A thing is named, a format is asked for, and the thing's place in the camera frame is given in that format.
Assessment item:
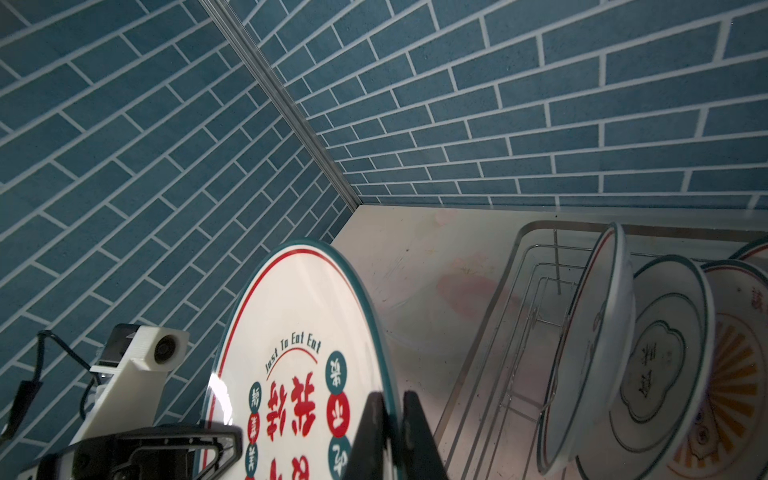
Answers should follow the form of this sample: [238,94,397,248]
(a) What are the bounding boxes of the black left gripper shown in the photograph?
[17,423,243,479]

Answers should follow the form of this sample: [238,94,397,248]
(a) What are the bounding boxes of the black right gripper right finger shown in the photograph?
[402,391,448,480]

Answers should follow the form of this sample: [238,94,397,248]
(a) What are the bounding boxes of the aluminium corner post left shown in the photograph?
[199,0,362,212]

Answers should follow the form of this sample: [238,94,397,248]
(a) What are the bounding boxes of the white plate green flower emblem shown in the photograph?
[575,254,715,479]

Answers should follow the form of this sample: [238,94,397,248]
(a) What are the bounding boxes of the white plate orange sunburst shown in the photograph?
[666,259,767,479]

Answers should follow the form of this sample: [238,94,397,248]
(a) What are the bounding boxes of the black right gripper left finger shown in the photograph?
[343,392,386,480]

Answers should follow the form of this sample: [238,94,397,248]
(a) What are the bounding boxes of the white plate red chinese characters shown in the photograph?
[204,239,401,479]

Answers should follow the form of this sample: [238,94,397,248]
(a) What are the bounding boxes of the steel wire dish rack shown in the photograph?
[438,220,767,479]

